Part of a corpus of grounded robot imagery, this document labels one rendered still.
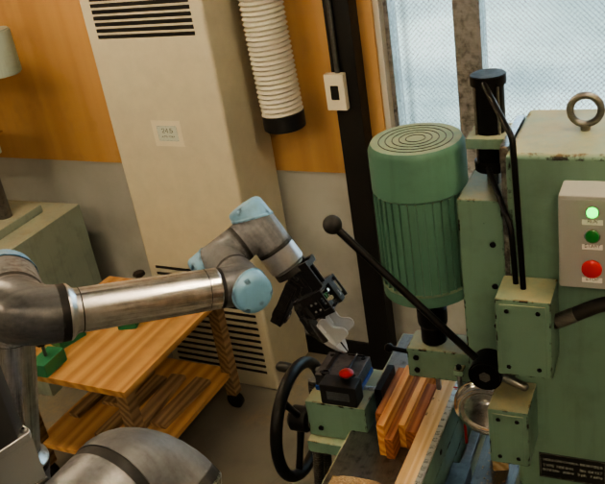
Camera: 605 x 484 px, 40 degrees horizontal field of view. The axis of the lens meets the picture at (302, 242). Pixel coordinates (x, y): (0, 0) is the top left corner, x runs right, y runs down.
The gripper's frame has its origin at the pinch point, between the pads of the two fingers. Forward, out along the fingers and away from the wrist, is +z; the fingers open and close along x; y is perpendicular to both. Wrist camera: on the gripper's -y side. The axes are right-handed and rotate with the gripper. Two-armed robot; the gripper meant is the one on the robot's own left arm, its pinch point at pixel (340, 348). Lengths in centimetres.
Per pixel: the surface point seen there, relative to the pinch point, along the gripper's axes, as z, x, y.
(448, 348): 11.5, 5.6, 17.6
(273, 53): -59, 123, -44
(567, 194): -11, -9, 60
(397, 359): 17.2, 22.3, -6.4
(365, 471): 19.8, -14.7, -1.8
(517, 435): 23.1, -12.7, 30.0
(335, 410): 10.8, -3.6, -8.0
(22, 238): -61, 100, -179
